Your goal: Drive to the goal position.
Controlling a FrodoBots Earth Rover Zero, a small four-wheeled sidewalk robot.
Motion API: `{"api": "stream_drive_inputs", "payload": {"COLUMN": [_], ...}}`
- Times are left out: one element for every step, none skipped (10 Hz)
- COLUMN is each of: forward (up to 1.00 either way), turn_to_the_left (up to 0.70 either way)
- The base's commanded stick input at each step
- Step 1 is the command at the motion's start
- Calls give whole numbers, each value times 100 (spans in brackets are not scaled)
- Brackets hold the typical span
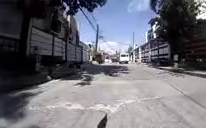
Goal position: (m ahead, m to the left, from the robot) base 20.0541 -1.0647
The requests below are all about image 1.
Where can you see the white van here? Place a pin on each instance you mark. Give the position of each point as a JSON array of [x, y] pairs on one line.
[[124, 57]]

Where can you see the utility pole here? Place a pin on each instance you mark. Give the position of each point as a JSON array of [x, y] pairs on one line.
[[133, 43], [97, 36]]

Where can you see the robot's own part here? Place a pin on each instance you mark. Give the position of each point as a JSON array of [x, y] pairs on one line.
[[102, 121]]

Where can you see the white building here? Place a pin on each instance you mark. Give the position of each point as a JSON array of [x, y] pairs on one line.
[[151, 33]]

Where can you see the grey concrete pavement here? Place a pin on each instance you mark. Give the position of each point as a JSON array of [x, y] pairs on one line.
[[191, 71], [24, 80]]

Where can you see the dark framed panel fence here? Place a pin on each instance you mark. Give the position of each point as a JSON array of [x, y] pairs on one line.
[[157, 50]]

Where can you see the white panel fence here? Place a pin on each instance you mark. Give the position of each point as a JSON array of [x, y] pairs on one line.
[[41, 43]]

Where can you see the grey concrete road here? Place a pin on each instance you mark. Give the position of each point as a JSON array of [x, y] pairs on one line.
[[131, 96]]

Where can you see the tree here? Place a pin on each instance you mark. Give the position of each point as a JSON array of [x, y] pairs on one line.
[[177, 20]]

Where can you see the brown wall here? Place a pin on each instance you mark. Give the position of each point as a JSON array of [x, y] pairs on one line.
[[201, 46]]

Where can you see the green bush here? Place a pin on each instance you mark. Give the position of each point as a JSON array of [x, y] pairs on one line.
[[98, 57]]

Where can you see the vehicle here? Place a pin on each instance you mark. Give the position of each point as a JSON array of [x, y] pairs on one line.
[[114, 59]]

